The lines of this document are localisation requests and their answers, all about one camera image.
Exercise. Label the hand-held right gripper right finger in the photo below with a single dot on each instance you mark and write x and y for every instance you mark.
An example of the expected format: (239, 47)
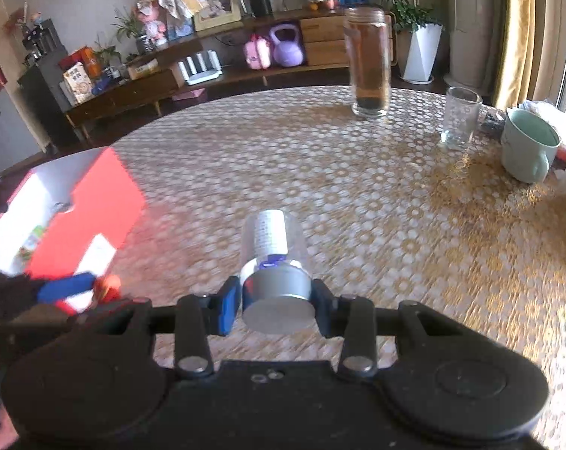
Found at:
(322, 309)

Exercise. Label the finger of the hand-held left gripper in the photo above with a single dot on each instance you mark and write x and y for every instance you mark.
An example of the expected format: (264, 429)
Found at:
(62, 288)

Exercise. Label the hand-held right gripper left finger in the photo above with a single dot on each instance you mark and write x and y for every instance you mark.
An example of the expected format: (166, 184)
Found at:
(229, 307)

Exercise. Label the red orange small toy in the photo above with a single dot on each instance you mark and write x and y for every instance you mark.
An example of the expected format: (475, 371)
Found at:
(107, 288)

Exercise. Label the small clear pill bottle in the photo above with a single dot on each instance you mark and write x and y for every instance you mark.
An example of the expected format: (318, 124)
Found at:
(276, 290)

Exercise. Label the red cardboard box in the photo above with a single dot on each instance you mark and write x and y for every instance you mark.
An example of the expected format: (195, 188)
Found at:
(95, 206)

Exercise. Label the person's left hand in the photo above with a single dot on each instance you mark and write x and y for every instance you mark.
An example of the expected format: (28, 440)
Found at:
(4, 426)

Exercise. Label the black side cabinet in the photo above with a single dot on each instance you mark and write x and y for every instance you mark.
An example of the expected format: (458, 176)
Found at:
(48, 103)

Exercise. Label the beige printed box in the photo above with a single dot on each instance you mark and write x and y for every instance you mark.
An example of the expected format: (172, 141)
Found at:
(78, 84)

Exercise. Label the red orange gift boxes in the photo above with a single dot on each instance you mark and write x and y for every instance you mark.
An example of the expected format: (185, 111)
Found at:
(83, 58)

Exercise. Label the small cardboard box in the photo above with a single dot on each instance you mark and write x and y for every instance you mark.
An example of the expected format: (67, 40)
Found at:
(143, 70)

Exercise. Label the clear drinking glass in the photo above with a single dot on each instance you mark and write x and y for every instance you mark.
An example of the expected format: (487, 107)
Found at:
(460, 119)

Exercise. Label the white router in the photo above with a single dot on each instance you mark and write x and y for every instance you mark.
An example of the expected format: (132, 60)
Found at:
(199, 70)

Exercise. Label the black coffee machine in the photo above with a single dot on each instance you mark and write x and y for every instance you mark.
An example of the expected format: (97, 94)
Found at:
(46, 42)

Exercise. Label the tall glass tea bottle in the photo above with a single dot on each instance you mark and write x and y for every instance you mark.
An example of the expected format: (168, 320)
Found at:
(368, 65)

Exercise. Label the small dark object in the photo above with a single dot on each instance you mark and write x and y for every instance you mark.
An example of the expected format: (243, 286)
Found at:
(493, 121)

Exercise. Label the pink toy case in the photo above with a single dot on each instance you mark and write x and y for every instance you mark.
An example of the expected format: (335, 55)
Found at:
(257, 54)

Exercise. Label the light green mug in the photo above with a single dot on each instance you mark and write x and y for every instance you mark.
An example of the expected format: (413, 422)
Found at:
(529, 150)

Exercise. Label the purple kettlebell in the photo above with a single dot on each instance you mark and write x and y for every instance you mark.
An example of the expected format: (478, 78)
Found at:
(286, 49)

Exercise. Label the small potted plant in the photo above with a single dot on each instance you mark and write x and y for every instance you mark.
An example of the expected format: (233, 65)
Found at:
(133, 33)

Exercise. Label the white angular planter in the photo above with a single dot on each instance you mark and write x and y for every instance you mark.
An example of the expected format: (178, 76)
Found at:
(421, 56)

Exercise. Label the wooden media cabinet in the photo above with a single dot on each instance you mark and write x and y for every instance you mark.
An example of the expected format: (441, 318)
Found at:
(325, 33)

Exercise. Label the pink plush doll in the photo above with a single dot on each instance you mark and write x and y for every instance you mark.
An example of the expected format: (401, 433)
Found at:
(152, 21)

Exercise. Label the black speaker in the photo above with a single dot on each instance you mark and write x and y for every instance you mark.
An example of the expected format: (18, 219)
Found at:
(259, 1)

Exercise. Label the white standing air conditioner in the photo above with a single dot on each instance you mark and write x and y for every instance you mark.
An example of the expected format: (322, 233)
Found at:
(472, 33)

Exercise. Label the tall green houseplant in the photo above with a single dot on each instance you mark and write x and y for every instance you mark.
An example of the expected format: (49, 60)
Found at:
(404, 4)

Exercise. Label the yellow curtain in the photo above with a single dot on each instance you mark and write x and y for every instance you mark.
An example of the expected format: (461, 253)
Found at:
(522, 33)

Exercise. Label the yellow photo frame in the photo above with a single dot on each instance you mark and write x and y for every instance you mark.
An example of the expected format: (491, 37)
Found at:
(217, 21)

